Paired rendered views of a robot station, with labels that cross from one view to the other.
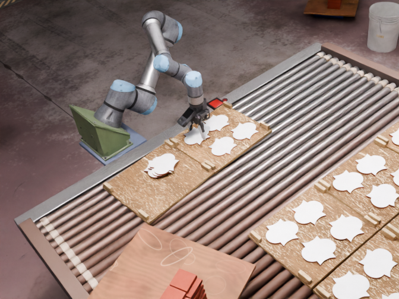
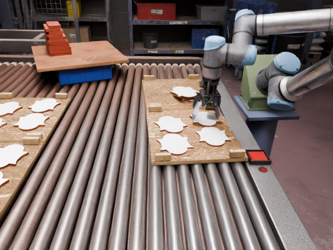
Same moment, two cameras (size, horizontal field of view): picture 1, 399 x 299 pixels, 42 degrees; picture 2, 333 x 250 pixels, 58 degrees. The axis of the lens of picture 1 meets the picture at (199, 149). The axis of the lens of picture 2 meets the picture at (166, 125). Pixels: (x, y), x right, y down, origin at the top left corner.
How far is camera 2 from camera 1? 2.91 m
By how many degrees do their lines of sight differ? 91
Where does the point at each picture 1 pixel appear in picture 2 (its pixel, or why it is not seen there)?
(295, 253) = (24, 103)
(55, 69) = not seen: outside the picture
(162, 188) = (163, 90)
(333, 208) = (9, 134)
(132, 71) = not seen: outside the picture
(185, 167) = (172, 103)
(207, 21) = not seen: outside the picture
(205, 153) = (175, 115)
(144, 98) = (273, 85)
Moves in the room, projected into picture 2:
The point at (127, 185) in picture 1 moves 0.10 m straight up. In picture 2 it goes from (186, 83) to (187, 66)
